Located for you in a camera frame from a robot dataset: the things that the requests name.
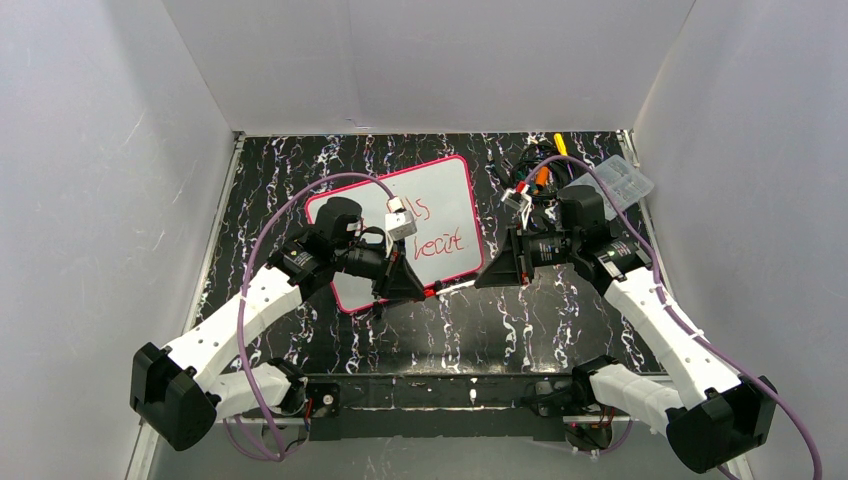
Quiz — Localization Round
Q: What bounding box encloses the aluminium front frame rail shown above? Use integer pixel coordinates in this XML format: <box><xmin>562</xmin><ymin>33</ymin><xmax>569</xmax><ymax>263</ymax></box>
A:
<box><xmin>125</xmin><ymin>374</ymin><xmax>755</xmax><ymax>480</ymax></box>

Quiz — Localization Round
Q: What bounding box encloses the black coiled cable bundle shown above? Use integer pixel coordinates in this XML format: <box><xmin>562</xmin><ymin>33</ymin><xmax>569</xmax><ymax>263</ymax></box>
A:
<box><xmin>490</xmin><ymin>142</ymin><xmax>584</xmax><ymax>205</ymax></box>

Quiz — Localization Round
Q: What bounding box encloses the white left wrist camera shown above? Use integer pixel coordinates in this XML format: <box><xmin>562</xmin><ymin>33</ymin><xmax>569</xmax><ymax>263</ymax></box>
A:
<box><xmin>384</xmin><ymin>196</ymin><xmax>417</xmax><ymax>241</ymax></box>

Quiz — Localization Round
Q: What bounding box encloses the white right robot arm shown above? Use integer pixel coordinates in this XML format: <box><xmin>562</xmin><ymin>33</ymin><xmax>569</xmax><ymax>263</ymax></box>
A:
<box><xmin>474</xmin><ymin>186</ymin><xmax>776</xmax><ymax>473</ymax></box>

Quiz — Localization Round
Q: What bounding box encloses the orange cable connector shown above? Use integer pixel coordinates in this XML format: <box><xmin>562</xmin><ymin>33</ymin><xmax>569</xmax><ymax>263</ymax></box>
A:
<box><xmin>534</xmin><ymin>167</ymin><xmax>550</xmax><ymax>194</ymax></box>

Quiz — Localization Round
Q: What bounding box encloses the white red whiteboard marker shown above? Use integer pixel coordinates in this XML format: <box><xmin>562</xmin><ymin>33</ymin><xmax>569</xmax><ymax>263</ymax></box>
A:
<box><xmin>434</xmin><ymin>280</ymin><xmax>475</xmax><ymax>296</ymax></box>

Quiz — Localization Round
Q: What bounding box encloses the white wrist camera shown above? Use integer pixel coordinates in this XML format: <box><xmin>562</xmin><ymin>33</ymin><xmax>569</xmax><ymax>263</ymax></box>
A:
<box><xmin>384</xmin><ymin>196</ymin><xmax>417</xmax><ymax>241</ymax></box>
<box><xmin>501</xmin><ymin>181</ymin><xmax>533</xmax><ymax>229</ymax></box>

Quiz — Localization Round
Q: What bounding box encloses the pink framed whiteboard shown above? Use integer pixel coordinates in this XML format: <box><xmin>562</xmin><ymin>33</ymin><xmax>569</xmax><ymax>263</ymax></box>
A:
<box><xmin>305</xmin><ymin>155</ymin><xmax>484</xmax><ymax>313</ymax></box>

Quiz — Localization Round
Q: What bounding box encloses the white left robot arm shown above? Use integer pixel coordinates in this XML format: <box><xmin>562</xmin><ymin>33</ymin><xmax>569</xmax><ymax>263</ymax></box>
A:
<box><xmin>129</xmin><ymin>197</ymin><xmax>426</xmax><ymax>451</ymax></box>

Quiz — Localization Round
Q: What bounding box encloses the yellow handled screwdriver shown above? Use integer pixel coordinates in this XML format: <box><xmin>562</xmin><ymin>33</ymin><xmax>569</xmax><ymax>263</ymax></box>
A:
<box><xmin>553</xmin><ymin>133</ymin><xmax>569</xmax><ymax>156</ymax></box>

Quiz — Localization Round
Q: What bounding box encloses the clear plastic compartment box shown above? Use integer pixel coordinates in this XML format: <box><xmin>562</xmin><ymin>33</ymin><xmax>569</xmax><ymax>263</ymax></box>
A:
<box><xmin>568</xmin><ymin>155</ymin><xmax>654</xmax><ymax>220</ymax></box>

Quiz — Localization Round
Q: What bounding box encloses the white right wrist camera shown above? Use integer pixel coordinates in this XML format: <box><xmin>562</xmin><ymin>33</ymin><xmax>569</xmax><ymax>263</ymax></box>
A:
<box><xmin>501</xmin><ymin>181</ymin><xmax>533</xmax><ymax>229</ymax></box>

